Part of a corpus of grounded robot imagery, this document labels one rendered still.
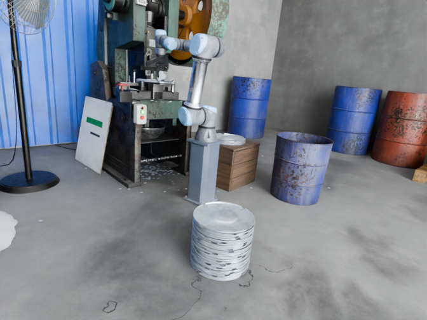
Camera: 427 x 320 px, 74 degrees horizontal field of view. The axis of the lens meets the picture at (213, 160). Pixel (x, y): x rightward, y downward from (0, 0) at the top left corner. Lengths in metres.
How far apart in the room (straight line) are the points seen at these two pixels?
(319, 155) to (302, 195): 0.33
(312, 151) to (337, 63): 3.07
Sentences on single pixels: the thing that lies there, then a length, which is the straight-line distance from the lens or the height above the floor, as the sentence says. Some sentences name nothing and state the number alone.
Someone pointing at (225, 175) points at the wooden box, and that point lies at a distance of 2.22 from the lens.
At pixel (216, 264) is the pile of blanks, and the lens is 1.32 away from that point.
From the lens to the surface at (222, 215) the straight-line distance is 1.35.
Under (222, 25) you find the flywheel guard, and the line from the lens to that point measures 2.44.
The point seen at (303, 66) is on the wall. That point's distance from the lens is 5.28.
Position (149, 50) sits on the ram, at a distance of 2.38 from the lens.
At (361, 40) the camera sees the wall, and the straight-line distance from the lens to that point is 4.94.
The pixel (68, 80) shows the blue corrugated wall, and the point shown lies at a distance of 3.41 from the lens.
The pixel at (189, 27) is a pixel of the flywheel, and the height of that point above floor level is 1.24.
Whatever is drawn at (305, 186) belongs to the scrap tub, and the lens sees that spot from 2.17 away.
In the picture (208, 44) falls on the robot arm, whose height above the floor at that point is 1.03.
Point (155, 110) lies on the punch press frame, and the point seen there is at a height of 0.57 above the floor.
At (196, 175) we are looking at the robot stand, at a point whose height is 0.21.
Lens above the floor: 0.88
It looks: 17 degrees down
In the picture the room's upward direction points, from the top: 5 degrees clockwise
